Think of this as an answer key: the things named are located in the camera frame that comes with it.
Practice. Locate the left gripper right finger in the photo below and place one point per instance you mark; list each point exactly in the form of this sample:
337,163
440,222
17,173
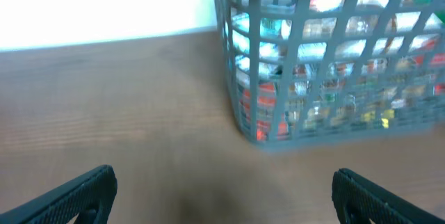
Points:
358,200

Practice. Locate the grey plastic basket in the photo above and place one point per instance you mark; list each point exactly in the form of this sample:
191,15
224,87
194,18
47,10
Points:
311,72

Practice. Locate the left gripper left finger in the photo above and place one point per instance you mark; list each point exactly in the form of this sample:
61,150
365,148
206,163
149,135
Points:
87,198

